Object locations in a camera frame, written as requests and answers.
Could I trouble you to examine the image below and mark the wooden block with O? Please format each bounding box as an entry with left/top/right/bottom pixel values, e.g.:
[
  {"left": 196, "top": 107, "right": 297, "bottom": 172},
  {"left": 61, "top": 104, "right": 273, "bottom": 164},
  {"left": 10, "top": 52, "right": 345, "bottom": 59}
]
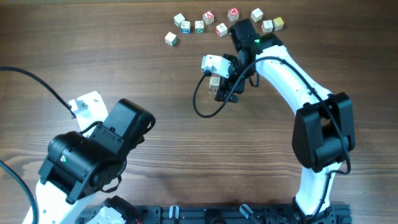
[{"left": 209, "top": 77, "right": 220, "bottom": 91}]

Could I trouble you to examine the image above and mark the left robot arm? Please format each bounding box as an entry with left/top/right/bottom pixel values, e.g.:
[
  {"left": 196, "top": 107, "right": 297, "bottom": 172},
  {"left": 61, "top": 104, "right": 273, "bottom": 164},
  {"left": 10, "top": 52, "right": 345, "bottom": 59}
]
[{"left": 24, "top": 98, "right": 155, "bottom": 223}]

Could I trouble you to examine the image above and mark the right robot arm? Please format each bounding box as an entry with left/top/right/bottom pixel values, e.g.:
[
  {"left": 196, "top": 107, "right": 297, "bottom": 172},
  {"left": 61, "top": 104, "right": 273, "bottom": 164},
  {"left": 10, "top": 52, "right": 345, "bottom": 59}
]
[{"left": 211, "top": 19, "right": 355, "bottom": 223}]

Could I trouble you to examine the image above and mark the red edged picture block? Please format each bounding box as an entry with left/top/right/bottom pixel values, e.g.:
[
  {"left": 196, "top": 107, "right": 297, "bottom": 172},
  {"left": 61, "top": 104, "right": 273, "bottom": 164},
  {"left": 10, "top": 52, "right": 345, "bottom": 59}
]
[{"left": 216, "top": 23, "right": 228, "bottom": 37}]

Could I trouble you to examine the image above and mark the red edged block right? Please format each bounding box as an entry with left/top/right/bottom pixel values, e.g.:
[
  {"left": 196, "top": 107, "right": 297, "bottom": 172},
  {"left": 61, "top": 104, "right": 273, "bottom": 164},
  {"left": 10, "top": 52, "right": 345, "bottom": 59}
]
[{"left": 261, "top": 20, "right": 274, "bottom": 34}]

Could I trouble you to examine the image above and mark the red letter M block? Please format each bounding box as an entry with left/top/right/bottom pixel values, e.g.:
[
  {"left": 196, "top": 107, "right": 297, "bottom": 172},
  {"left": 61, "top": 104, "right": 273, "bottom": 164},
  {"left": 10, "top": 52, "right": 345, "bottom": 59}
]
[{"left": 228, "top": 7, "right": 240, "bottom": 21}]

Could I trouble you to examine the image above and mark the plain wooden block top right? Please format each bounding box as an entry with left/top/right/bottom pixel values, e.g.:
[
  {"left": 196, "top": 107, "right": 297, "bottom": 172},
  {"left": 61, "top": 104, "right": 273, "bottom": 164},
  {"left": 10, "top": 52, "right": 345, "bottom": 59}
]
[{"left": 251, "top": 8, "right": 264, "bottom": 22}]

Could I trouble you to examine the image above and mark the green edged block middle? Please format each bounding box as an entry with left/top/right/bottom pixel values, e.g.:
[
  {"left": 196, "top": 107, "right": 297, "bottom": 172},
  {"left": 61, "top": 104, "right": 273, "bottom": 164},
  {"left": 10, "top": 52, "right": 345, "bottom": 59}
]
[{"left": 195, "top": 21, "right": 205, "bottom": 34}]

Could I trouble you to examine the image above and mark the green edged block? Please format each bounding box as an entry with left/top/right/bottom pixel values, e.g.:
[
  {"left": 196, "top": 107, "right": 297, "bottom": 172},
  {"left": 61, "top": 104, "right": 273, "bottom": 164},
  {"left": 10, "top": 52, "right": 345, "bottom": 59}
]
[
  {"left": 195, "top": 21, "right": 205, "bottom": 34},
  {"left": 174, "top": 13, "right": 185, "bottom": 27},
  {"left": 165, "top": 32, "right": 178, "bottom": 47}
]

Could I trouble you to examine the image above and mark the yellow block far right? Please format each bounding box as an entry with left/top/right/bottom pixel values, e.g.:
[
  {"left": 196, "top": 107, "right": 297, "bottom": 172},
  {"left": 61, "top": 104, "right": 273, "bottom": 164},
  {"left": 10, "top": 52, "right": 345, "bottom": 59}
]
[{"left": 272, "top": 17, "right": 285, "bottom": 31}]

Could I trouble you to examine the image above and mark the red letter A block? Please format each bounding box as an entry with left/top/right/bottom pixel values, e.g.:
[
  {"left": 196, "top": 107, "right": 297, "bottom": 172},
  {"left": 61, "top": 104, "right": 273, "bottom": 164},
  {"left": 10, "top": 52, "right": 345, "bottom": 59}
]
[{"left": 203, "top": 11, "right": 215, "bottom": 25}]

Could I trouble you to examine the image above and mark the blue edged wooden block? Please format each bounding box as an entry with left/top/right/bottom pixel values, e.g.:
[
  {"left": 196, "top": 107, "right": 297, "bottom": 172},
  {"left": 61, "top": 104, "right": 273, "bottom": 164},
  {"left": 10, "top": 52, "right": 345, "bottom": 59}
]
[{"left": 180, "top": 21, "right": 191, "bottom": 34}]

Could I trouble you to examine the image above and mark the green edged block far left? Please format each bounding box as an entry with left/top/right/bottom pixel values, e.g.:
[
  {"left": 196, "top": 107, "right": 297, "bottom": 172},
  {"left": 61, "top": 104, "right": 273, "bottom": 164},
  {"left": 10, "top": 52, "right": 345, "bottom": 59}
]
[{"left": 165, "top": 32, "right": 178, "bottom": 47}]

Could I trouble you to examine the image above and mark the green edged block top left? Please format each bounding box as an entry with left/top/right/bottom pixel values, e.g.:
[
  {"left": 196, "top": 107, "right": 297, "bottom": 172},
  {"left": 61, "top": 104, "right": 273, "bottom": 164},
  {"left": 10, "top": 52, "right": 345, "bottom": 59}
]
[{"left": 174, "top": 13, "right": 185, "bottom": 27}]

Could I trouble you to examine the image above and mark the right camera cable black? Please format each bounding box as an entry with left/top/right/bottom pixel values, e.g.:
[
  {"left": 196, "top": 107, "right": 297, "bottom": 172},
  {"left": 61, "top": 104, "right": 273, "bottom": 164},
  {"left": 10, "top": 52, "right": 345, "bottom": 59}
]
[{"left": 192, "top": 55, "right": 352, "bottom": 224}]

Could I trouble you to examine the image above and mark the camera cable black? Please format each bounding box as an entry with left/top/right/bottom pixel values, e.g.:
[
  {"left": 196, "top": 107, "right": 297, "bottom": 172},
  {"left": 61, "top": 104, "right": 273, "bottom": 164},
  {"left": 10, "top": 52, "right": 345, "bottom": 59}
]
[
  {"left": 192, "top": 55, "right": 352, "bottom": 224},
  {"left": 1, "top": 67, "right": 76, "bottom": 119}
]

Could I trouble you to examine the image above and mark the left camera cable black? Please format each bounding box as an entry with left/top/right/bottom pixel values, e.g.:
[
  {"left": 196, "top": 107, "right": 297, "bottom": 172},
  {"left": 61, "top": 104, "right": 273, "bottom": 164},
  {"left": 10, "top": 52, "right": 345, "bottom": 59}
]
[{"left": 1, "top": 67, "right": 76, "bottom": 119}]

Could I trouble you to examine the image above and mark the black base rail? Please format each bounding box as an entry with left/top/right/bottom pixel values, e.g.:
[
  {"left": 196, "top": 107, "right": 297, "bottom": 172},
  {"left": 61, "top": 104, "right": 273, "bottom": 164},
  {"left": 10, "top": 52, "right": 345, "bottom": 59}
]
[{"left": 136, "top": 204, "right": 353, "bottom": 224}]

